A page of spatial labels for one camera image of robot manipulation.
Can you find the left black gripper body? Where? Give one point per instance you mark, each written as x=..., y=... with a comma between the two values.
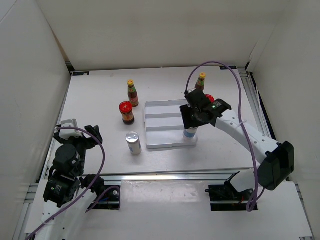
x=81, y=143

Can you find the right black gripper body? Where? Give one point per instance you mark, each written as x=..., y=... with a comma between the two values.
x=195, y=112

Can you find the red-lid sauce jar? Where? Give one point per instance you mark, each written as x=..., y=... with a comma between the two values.
x=126, y=110
x=210, y=97

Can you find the white silver-cap shaker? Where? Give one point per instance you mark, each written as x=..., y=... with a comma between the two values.
x=190, y=134
x=133, y=140

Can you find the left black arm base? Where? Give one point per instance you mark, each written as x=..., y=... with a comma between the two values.
x=110, y=198

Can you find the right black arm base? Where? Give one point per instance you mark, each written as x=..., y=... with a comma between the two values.
x=237, y=193

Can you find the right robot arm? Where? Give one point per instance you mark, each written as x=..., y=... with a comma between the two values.
x=276, y=161

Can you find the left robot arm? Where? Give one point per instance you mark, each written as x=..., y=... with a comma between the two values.
x=67, y=195

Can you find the white divided organizer tray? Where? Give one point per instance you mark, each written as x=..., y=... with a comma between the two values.
x=164, y=127

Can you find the right tall sauce bottle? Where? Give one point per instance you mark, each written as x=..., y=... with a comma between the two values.
x=200, y=84

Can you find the tall sauce bottle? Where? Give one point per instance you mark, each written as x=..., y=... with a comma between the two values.
x=132, y=93
x=200, y=84

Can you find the right black corner label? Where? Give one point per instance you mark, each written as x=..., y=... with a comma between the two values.
x=229, y=67

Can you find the black corner label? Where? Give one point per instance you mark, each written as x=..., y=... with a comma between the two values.
x=229, y=67
x=81, y=73

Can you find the left tall sauce bottle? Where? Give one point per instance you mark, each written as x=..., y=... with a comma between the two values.
x=132, y=93

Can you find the left black corner label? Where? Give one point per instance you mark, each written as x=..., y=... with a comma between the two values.
x=81, y=73

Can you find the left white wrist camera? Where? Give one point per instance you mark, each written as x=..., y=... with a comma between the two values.
x=65, y=134

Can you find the aluminium frame rail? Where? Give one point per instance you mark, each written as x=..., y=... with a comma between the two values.
x=201, y=175

